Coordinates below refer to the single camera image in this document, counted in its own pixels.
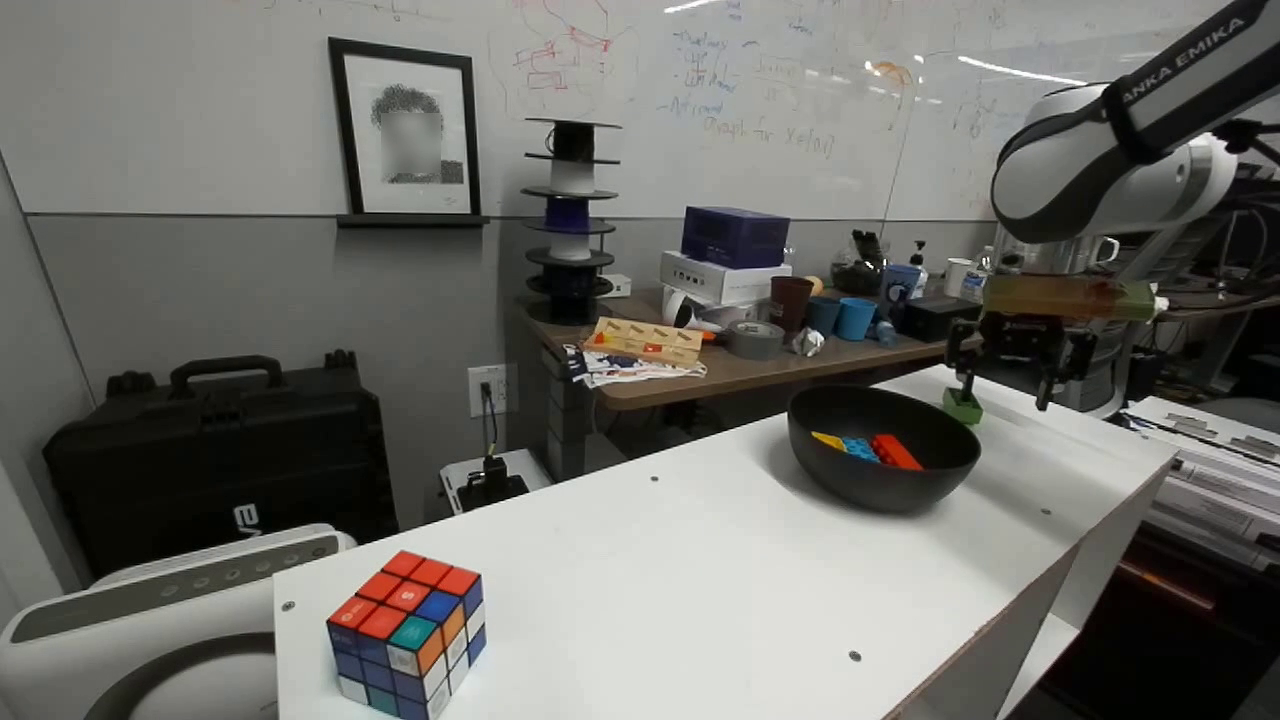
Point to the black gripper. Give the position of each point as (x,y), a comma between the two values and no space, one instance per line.
(1020,341)

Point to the green toy block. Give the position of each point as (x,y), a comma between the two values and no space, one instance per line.
(964,409)

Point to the orange toy block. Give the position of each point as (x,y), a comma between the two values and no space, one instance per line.
(899,455)

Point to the blue toy block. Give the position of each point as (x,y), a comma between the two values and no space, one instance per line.
(863,448)

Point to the yellow toy block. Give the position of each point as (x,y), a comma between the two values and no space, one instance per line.
(827,438)

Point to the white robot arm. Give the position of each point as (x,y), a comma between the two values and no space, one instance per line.
(1064,173)

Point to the black bowl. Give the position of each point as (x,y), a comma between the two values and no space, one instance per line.
(883,485)

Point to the white mug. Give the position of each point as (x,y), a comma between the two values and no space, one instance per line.
(959,277)

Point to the blue cup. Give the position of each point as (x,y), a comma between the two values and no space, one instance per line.
(854,316)

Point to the crumpled silver foil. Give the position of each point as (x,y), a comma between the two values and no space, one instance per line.
(809,341)

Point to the dark red mug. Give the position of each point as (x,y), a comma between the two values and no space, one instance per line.
(792,302)

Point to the wooden desk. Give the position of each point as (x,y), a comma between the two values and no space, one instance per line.
(722,383)

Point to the dark blue box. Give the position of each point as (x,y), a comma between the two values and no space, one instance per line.
(735,237)

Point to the white cardboard box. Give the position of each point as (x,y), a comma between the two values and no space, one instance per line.
(713,282)

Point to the yellow game box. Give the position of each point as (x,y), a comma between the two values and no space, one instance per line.
(646,341)

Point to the printed paper sheets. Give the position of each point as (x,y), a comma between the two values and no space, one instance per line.
(627,371)

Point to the whiteboard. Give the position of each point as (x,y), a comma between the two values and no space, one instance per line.
(746,95)

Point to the stack of filament spools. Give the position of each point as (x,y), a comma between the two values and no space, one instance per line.
(569,222)

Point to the white power box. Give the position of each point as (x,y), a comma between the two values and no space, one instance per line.
(490,482)

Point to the Rubik's cube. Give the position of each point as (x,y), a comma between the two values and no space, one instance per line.
(405,632)

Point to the framed portrait picture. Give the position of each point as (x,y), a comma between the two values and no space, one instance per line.
(405,134)

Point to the black hard case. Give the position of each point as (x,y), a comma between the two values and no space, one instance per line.
(220,461)

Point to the white plastic appliance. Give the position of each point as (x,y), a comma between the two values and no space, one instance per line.
(161,603)

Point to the grey duct tape roll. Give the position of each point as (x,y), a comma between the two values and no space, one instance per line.
(752,338)

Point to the white wall outlet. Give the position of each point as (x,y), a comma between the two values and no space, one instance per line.
(486,390)

